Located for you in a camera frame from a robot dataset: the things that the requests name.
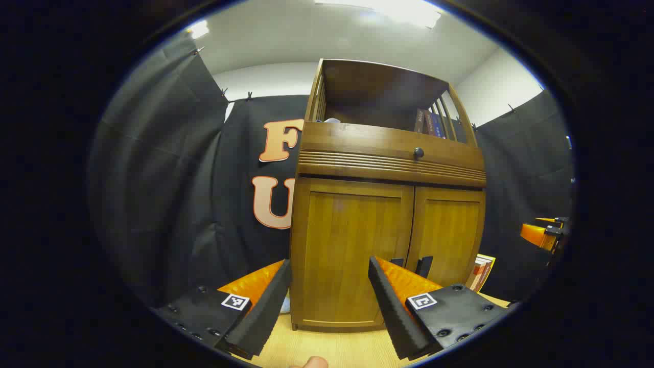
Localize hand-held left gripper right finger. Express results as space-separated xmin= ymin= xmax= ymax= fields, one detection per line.
xmin=368 ymin=256 xmax=511 ymax=361

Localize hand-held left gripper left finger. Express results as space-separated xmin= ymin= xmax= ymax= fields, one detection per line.
xmin=151 ymin=258 xmax=293 ymax=360

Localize wooden cabinet door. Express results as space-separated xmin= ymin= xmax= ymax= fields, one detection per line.
xmin=293 ymin=177 xmax=415 ymax=328
xmin=405 ymin=186 xmax=486 ymax=288

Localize wooden double-door shoe cabinet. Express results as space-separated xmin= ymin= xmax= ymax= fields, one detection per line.
xmin=289 ymin=58 xmax=487 ymax=333

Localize blue book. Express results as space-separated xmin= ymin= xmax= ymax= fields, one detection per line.
xmin=426 ymin=111 xmax=448 ymax=139

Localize wooden drawer with black knob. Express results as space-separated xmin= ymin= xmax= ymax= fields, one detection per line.
xmin=298 ymin=121 xmax=487 ymax=188

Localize black backdrop cloth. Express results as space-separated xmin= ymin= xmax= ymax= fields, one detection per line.
xmin=87 ymin=33 xmax=575 ymax=307

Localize large ceiling light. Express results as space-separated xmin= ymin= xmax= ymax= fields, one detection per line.
xmin=314 ymin=0 xmax=442 ymax=29

